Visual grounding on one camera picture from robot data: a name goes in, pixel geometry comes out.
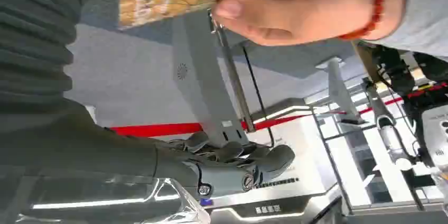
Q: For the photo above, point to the grey metal desk leg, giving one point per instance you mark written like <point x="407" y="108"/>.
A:
<point x="203" y="86"/>

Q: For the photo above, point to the clear acrylic box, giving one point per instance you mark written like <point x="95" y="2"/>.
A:
<point x="168" y="205"/>

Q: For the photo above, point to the white printed platform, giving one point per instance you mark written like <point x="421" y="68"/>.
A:
<point x="308" y="166"/>

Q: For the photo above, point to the white machine housing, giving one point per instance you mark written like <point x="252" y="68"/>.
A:
<point x="437" y="138"/>

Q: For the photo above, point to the thin steel rod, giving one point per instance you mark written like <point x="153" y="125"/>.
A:
<point x="234" y="82"/>

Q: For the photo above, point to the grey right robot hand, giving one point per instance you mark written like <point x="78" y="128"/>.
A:
<point x="105" y="152"/>

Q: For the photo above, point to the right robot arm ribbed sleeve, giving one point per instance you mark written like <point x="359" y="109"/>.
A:
<point x="35" y="40"/>

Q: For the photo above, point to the person's hand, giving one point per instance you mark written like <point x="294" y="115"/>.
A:
<point x="301" y="9"/>

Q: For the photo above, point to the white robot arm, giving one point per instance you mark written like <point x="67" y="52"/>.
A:
<point x="390" y="135"/>

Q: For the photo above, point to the white pedestal stand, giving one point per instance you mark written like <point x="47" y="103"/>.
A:
<point x="339" y="89"/>

